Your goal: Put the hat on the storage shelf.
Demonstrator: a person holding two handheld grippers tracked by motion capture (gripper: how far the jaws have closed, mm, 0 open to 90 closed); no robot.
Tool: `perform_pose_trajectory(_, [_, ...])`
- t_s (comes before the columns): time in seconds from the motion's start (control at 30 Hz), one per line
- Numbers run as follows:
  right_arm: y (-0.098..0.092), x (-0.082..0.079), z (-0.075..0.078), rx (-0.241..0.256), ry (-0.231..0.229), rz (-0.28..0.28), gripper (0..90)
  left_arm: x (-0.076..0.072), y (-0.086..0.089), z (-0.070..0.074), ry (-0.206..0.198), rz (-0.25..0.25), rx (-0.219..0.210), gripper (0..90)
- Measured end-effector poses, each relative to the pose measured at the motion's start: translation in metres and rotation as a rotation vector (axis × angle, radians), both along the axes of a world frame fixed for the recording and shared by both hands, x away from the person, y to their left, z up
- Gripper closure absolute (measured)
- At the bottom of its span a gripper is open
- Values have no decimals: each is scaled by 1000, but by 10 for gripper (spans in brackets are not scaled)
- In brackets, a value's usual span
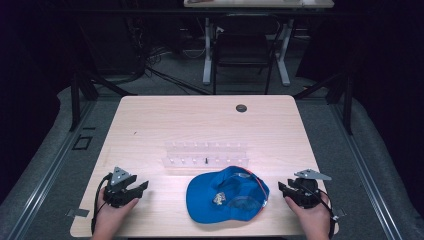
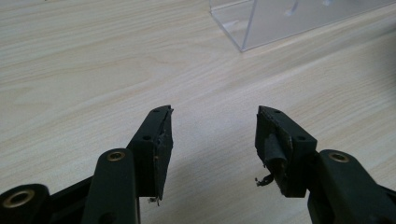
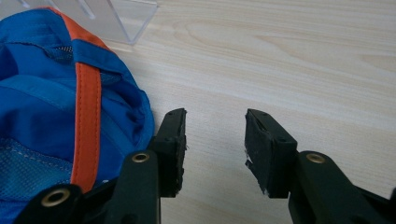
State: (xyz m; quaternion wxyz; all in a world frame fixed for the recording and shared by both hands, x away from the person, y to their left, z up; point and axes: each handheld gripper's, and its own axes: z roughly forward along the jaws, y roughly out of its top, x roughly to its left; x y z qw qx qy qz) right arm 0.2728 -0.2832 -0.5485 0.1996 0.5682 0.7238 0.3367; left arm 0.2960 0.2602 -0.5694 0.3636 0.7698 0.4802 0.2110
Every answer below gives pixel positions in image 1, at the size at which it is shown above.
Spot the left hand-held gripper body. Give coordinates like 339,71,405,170
102,166,141,209

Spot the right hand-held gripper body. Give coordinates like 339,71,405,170
286,168,333,210

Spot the person's left hand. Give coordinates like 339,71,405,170
91,188,140,240

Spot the person's right hand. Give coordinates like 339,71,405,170
284,192,332,240

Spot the grey tape tab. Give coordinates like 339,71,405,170
65,208,91,218

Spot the blue baseball cap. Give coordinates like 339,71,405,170
185,165,271,225

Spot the clear acrylic rack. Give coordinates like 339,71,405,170
161,141,251,169

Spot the black chair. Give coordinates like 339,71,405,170
211,13,283,96

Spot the white-legged wooden desk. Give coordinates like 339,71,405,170
183,0,335,87

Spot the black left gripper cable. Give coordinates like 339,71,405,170
90,172,114,235

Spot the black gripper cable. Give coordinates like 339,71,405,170
90,172,114,235
301,181,337,240

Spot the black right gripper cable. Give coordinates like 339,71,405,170
301,181,337,240

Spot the black metal frame stand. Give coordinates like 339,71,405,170
68,19,138,132
292,71,355,136

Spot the bundle of black floor cables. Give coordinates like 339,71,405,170
124,19,212,97

